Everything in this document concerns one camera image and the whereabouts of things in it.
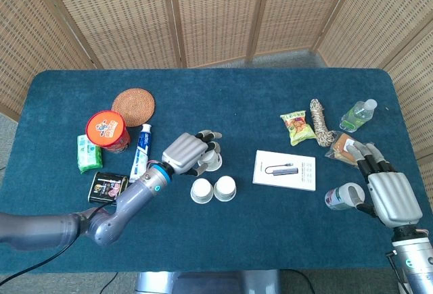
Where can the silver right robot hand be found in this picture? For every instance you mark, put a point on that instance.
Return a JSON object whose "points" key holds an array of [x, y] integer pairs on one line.
{"points": [[394, 199]]}

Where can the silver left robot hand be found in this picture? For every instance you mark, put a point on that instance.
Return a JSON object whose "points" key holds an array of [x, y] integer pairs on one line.
{"points": [[184, 153]]}

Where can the white floral paper cup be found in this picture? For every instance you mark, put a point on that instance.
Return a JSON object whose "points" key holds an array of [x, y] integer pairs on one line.
{"points": [[225, 187], [202, 190], [213, 163]]}

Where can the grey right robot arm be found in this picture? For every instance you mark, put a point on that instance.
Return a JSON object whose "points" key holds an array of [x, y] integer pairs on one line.
{"points": [[417, 263]]}

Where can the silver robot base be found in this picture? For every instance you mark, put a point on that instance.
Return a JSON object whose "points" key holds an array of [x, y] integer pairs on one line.
{"points": [[209, 282]]}

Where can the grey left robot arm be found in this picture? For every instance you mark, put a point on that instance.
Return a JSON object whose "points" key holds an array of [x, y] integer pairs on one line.
{"points": [[135, 196]]}

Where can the white blue toothpaste tube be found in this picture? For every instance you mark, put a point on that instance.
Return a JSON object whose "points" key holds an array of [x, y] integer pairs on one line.
{"points": [[141, 152]]}

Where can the white capped drink bottle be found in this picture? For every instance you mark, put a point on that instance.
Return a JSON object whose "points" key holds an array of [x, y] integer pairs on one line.
{"points": [[338, 197]]}

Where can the round woven rattan coaster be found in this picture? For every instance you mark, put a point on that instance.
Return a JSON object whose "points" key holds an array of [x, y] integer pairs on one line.
{"points": [[133, 106]]}

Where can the plastic wrapped bread pack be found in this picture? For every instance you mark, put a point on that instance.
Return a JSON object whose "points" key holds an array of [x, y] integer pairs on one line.
{"points": [[338, 150]]}

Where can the orange instant noodle tub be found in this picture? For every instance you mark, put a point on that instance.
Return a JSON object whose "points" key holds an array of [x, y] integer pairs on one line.
{"points": [[106, 130]]}

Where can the blue table cloth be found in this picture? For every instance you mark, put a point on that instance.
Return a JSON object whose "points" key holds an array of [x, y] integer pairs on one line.
{"points": [[257, 104]]}

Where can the black luncheon meat tin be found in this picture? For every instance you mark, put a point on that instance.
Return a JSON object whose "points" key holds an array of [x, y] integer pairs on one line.
{"points": [[103, 187]]}

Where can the clear green label bottle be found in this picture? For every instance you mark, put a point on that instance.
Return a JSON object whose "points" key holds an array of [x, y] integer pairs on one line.
{"points": [[357, 116]]}

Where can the green tissue pack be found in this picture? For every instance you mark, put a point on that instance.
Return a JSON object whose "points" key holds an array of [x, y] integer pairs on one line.
{"points": [[88, 154]]}

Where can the white USB hub box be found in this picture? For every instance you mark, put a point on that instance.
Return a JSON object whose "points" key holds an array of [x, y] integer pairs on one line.
{"points": [[284, 170]]}

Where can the green snack chip bag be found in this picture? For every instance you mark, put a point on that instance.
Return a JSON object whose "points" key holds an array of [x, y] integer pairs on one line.
{"points": [[297, 128]]}

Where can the bamboo folding screen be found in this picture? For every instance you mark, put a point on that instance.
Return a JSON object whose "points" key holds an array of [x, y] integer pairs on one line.
{"points": [[216, 13]]}

